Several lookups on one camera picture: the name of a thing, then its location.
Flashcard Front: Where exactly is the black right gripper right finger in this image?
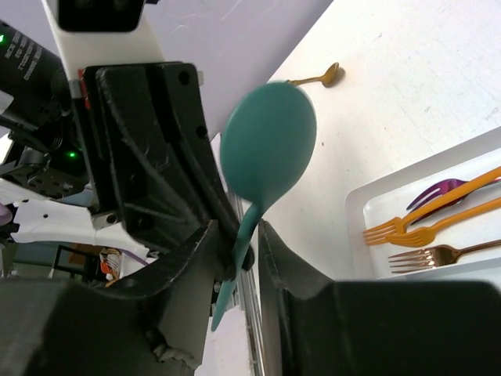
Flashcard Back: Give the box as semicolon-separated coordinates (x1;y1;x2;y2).
258;221;500;375

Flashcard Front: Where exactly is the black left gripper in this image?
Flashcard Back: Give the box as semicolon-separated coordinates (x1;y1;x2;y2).
72;61;240;273

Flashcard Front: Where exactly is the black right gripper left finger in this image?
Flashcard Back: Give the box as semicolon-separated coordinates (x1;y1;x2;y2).
1;219;235;375

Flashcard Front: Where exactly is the teal plastic spoon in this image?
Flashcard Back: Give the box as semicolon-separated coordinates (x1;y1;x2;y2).
211;80;318;333

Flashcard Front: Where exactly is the orange plastic fork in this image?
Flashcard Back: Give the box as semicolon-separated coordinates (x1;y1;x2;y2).
363;167;500;246
386;197;501;248

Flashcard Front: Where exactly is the gold metal spoon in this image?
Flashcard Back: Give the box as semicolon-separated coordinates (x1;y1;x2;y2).
287;62;345;89

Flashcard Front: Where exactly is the rose gold metal fork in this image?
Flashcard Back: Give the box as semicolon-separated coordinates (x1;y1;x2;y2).
387;240;500;274

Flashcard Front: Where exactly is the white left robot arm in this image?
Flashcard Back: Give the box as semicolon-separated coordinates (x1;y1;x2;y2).
1;21;239;279

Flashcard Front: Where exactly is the white divided cutlery tray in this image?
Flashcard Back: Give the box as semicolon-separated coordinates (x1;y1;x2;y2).
345;128;500;284

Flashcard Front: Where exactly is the aluminium table rail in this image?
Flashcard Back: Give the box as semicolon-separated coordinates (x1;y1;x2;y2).
228;190;265;375

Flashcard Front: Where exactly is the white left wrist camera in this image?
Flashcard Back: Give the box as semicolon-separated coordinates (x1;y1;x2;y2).
42;1;164;81

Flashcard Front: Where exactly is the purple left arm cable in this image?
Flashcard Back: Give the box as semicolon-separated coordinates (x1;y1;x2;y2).
123;248;152;269

